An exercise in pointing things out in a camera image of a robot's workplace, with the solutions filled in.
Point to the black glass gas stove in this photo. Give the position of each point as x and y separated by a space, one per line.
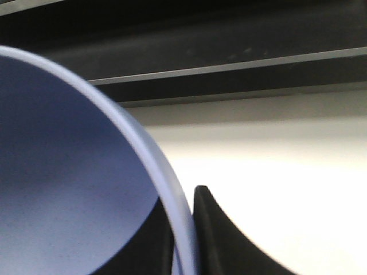
153 52

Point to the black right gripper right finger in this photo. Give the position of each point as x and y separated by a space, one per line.
223 248

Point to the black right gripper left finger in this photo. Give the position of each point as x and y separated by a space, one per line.
149 251

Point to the blue pot lid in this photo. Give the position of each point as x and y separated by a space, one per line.
79 175

